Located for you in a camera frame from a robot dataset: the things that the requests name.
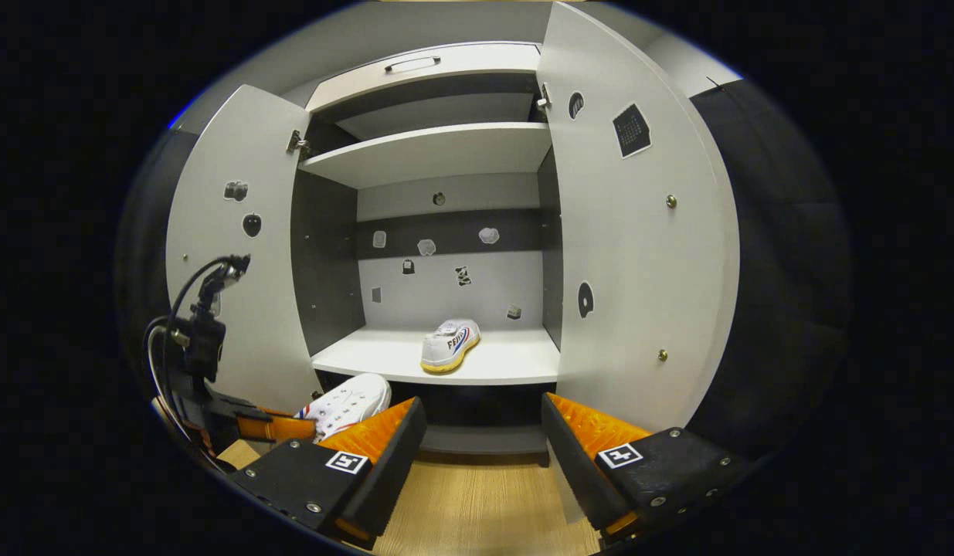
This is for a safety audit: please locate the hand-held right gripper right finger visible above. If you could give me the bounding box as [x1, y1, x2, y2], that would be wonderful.
[541, 392, 755, 541]

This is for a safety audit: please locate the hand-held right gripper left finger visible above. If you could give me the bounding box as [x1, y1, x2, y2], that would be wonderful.
[228, 396, 429, 551]

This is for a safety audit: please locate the white cabinet door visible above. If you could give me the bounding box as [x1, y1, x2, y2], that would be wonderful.
[536, 2, 742, 433]
[165, 83, 323, 414]

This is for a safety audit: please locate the white striped shoe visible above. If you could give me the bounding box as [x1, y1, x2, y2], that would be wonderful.
[420, 319, 481, 375]
[295, 373, 392, 442]

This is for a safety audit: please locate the white shoe cabinet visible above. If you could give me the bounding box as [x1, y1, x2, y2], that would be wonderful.
[290, 41, 562, 456]

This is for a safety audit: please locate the cream cabinet drawer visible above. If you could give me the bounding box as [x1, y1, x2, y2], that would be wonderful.
[305, 41, 542, 114]

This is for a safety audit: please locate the black backdrop cloth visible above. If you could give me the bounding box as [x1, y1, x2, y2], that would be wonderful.
[689, 77, 856, 464]

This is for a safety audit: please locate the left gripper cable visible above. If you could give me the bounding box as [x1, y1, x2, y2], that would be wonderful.
[143, 259, 230, 464]

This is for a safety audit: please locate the black drawer handle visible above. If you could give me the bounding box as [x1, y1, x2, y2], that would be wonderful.
[383, 56, 442, 74]

